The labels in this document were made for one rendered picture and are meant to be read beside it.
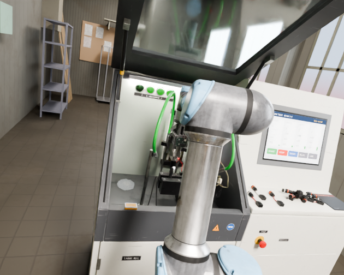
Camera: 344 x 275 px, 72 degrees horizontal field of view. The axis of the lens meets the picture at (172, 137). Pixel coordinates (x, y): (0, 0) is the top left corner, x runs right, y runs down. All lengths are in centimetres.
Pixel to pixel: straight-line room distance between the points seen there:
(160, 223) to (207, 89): 70
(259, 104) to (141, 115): 94
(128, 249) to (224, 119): 79
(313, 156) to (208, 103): 122
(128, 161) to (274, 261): 100
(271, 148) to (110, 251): 100
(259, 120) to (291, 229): 95
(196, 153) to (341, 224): 124
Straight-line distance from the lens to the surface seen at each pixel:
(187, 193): 57
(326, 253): 176
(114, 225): 107
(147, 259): 122
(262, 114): 59
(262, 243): 134
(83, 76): 809
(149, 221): 107
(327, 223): 159
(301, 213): 142
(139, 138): 146
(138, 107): 140
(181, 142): 108
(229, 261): 65
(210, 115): 54
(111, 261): 120
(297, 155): 160
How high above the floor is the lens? 155
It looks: 17 degrees down
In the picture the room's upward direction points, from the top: 12 degrees clockwise
